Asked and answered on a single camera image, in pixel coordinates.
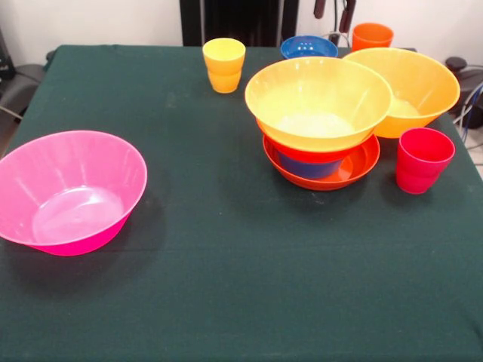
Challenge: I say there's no large orange plastic bowl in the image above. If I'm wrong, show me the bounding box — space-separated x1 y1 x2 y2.
244 56 394 153
342 47 461 139

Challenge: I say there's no crimson plastic cup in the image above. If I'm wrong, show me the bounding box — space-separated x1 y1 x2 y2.
395 127 457 195

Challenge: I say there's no black chair base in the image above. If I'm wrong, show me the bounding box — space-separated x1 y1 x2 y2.
0 51 56 118
444 56 483 114

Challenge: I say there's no light blue translucent bowl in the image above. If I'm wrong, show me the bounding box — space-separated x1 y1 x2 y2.
277 150 345 180

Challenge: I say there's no yellow plastic cup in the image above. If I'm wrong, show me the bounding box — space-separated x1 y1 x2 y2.
202 37 247 94

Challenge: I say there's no tangle of floor cables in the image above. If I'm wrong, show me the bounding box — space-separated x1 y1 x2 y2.
452 81 483 131

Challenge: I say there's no dark green tablecloth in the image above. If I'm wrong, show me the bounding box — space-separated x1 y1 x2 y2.
0 44 483 362

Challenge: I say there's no large pink plastic bowl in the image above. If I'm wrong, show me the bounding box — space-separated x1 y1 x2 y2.
0 130 149 257

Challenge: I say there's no orange plastic cup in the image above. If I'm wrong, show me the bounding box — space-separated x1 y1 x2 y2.
352 22 395 53

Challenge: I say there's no red plastic bowl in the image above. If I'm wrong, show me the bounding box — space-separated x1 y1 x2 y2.
263 133 381 192
256 118 378 164

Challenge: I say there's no dark blue plastic bowl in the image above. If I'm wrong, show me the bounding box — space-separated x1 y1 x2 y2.
279 35 340 60

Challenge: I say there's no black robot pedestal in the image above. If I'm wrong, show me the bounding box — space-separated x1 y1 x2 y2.
180 0 300 48

